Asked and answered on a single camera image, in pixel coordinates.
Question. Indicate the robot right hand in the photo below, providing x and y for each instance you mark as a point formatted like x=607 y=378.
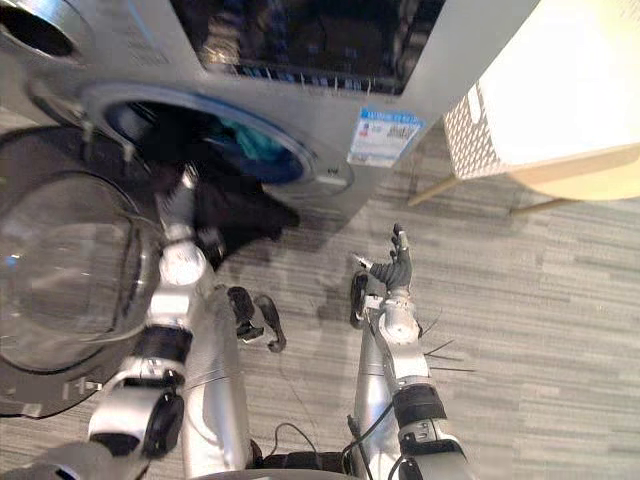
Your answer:
x=397 y=272

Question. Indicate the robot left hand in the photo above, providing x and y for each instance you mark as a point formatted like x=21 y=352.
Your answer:
x=181 y=197

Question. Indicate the black garment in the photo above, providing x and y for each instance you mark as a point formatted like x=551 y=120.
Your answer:
x=240 y=210

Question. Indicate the white plastic laundry basket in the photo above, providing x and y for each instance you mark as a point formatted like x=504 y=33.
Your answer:
x=550 y=85

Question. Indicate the robot right silver arm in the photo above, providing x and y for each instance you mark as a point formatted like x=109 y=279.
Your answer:
x=405 y=340

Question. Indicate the robot left silver arm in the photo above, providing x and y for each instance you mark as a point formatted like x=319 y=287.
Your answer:
x=175 y=295

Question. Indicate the round glass washing machine door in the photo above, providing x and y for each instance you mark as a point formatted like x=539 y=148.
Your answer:
x=65 y=270

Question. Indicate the silver front-load washing machine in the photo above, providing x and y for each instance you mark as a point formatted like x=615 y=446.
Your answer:
x=150 y=45

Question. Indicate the teal garment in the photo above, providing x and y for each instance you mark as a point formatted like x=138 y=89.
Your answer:
x=255 y=140

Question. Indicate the blue white energy label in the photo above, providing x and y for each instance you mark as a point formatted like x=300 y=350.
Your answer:
x=386 y=136

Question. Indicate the black washer display panel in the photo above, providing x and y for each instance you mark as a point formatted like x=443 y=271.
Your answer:
x=310 y=40

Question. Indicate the robot grey torso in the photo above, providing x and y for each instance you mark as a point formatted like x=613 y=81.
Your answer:
x=295 y=472

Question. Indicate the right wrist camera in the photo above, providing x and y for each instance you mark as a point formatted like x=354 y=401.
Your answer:
x=372 y=303

